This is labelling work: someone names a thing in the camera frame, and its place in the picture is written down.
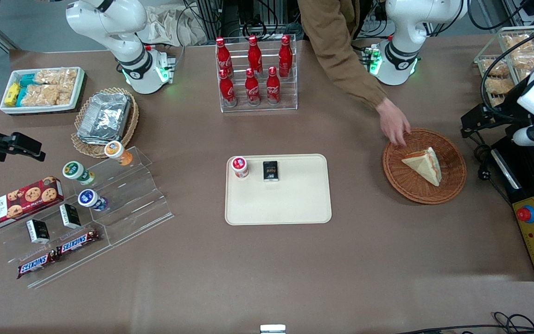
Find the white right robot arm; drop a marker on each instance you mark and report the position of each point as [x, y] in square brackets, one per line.
[118, 41]

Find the clear bin with snacks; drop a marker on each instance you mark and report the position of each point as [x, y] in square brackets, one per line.
[480, 60]

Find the white rectangular snack tray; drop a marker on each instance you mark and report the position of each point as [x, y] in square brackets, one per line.
[80, 79]

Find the brown jacket sleeve forearm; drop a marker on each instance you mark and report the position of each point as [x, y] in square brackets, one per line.
[336, 51]

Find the beige plastic tray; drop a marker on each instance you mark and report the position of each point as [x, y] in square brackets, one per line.
[290, 199]

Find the round brown wicker basket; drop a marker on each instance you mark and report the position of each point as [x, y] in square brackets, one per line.
[410, 185]

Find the beige cloth bag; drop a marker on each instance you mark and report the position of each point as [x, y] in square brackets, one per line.
[169, 25]

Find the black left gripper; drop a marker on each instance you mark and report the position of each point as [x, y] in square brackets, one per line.
[503, 112]

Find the red Walkers cookie box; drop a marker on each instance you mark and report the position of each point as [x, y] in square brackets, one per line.
[16, 204]

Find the clear bag rice crackers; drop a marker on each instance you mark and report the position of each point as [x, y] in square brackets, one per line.
[47, 95]
[56, 76]

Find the aluminium frame rack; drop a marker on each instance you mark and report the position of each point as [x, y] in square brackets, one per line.
[248, 16]

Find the orange lid gum bottle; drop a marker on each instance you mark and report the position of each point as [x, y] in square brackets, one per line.
[117, 152]

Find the clear bag fried snack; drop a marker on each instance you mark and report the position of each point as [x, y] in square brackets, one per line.
[494, 67]
[499, 86]
[519, 42]
[526, 60]

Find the teal snack packet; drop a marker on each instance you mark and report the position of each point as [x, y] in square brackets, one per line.
[21, 96]
[27, 80]

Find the clear acrylic step shelf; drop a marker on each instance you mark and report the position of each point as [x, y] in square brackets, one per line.
[132, 199]

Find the red lid gum bottle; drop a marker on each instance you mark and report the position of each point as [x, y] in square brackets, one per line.
[239, 167]

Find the black metal base platform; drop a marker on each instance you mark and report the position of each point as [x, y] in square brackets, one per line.
[522, 176]

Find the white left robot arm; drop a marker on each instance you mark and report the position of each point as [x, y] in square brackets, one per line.
[403, 46]

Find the person's bare hand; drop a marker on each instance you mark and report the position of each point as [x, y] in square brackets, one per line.
[394, 123]

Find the red cola bottle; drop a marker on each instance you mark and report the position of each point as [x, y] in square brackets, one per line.
[254, 54]
[252, 89]
[273, 88]
[223, 55]
[285, 55]
[227, 90]

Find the aluminium foil tray stack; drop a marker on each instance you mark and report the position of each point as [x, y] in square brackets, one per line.
[104, 116]

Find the green lid gum bottle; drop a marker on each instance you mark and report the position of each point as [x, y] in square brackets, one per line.
[77, 172]

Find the yellow snack packet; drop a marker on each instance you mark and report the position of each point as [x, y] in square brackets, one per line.
[12, 94]

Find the clear acrylic bottle rack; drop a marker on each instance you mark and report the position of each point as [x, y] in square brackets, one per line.
[290, 95]

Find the oval light wicker basket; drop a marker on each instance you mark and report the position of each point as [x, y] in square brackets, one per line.
[128, 125]

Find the white object at table edge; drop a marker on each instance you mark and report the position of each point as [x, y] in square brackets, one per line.
[272, 329]

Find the Snickers chocolate bar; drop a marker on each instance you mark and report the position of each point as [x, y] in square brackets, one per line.
[35, 264]
[78, 242]

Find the blue lid gum bottle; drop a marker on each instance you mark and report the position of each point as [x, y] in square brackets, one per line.
[92, 199]

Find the triangular sandwich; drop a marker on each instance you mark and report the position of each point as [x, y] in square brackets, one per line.
[423, 164]

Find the small black white box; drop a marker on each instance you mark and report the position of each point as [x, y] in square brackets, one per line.
[38, 232]
[70, 216]

